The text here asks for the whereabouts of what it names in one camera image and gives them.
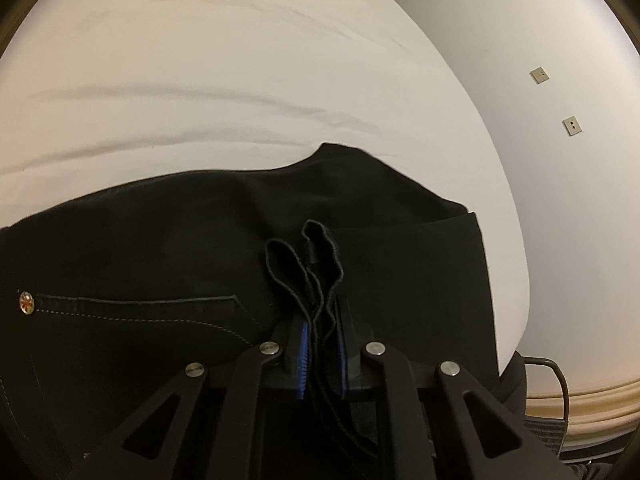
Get white bed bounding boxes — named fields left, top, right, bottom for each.
left=0, top=0, right=531, bottom=368

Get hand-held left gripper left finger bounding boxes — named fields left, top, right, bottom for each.
left=65, top=307, right=313, bottom=480

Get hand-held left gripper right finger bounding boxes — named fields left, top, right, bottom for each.
left=335, top=295, right=581, bottom=480

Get black cable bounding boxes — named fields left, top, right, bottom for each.
left=522, top=356, right=572, bottom=425

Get black pants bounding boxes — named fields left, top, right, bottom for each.
left=0, top=142, right=501, bottom=480

